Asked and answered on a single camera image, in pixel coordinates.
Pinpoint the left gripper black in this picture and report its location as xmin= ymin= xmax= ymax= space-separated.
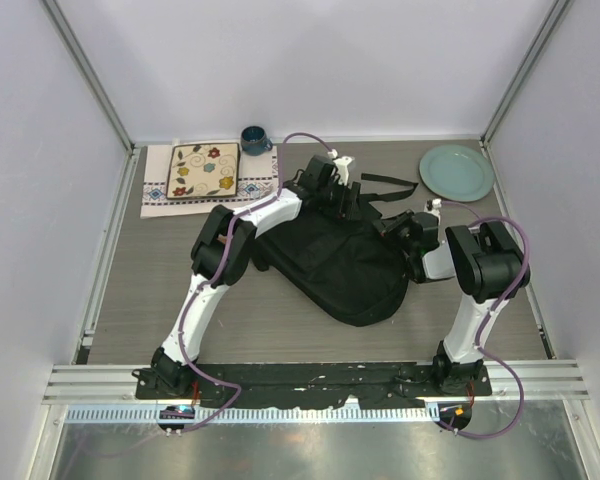
xmin=317 ymin=180 xmax=363 ymax=224

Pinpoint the black student backpack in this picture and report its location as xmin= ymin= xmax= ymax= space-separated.
xmin=252 ymin=173 xmax=417 ymax=327

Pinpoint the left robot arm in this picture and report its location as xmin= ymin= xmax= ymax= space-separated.
xmin=138 ymin=150 xmax=355 ymax=399

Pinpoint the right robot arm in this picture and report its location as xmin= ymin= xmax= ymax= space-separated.
xmin=374 ymin=211 xmax=530 ymax=395

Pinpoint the light teal plate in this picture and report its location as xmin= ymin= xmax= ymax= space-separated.
xmin=418 ymin=144 xmax=495 ymax=202

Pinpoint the white embroidered cloth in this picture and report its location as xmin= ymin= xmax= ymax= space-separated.
xmin=141 ymin=144 xmax=278 ymax=219

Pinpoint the dark blue mug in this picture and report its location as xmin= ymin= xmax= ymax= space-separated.
xmin=240 ymin=126 xmax=273 ymax=156

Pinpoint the floral square trivet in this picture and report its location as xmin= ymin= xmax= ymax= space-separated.
xmin=166 ymin=143 xmax=241 ymax=200

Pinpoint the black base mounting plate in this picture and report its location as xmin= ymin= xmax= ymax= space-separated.
xmin=132 ymin=362 xmax=492 ymax=410

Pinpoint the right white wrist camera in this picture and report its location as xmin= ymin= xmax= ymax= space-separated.
xmin=425 ymin=198 xmax=442 ymax=219

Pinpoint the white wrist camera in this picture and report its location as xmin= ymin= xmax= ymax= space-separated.
xmin=425 ymin=198 xmax=442 ymax=219
xmin=328 ymin=149 xmax=355 ymax=186

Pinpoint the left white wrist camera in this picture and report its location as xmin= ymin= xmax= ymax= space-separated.
xmin=328 ymin=149 xmax=355 ymax=186

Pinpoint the white slotted cable duct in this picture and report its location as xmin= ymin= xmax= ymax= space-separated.
xmin=65 ymin=402 xmax=439 ymax=425

